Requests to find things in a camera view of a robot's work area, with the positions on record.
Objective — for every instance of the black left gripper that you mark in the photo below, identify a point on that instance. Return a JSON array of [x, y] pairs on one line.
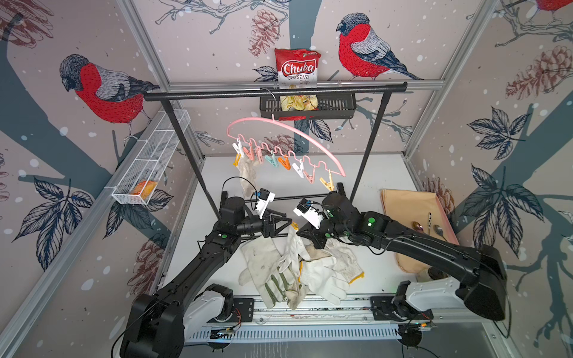
[[268, 228]]

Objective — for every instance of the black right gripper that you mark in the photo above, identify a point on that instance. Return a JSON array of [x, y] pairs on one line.
[[309, 230]]

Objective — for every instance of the pink clip hanger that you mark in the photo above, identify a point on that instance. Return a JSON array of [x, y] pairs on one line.
[[284, 145]]

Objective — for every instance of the white knit glove yellow cuff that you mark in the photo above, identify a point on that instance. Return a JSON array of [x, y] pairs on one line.
[[248, 175]]

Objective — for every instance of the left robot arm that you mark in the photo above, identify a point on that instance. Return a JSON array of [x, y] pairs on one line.
[[157, 323]]

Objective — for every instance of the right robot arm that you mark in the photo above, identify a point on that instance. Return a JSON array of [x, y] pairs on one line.
[[480, 272]]

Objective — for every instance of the white glove yellow cuff right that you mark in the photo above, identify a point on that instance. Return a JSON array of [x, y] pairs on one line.
[[329, 272]]

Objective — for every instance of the yellow clothespin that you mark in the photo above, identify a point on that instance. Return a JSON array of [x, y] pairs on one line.
[[328, 184]]

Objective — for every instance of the white clothespin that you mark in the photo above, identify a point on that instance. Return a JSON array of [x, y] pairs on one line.
[[299, 169]]

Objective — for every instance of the orange clothespin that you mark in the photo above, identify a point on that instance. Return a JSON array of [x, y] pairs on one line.
[[284, 161]]

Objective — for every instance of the teal clothespin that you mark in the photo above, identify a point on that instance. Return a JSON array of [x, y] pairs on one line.
[[271, 159]]

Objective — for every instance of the beige glove middle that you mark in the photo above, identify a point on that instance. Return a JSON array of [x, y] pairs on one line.
[[295, 291]]

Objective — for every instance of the copper spoon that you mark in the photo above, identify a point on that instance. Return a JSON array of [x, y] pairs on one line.
[[417, 227]]

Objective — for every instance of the beige cloth mat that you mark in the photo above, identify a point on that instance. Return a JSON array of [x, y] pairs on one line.
[[411, 206]]

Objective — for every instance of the dark metal spoon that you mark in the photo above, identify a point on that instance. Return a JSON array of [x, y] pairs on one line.
[[439, 231]]

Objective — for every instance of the pink tray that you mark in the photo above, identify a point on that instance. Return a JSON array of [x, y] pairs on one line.
[[444, 223]]

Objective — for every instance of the orange snack packet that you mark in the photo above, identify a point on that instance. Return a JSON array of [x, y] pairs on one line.
[[144, 189]]

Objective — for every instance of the red cassava chips bag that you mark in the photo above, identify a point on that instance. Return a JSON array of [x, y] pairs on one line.
[[297, 69]]

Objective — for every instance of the black garment rack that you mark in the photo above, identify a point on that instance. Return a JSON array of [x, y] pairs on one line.
[[165, 99]]

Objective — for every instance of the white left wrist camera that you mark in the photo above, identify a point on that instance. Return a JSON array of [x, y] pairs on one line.
[[264, 198]]

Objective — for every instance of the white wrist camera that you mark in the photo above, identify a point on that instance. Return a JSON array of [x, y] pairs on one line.
[[264, 198], [312, 215]]

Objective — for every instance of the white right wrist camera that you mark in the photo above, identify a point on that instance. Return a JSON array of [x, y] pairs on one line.
[[312, 215]]

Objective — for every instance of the black wall basket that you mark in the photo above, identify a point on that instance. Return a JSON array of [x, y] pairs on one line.
[[331, 106]]

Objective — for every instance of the white wire mesh shelf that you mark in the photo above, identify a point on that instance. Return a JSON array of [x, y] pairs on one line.
[[150, 162]]

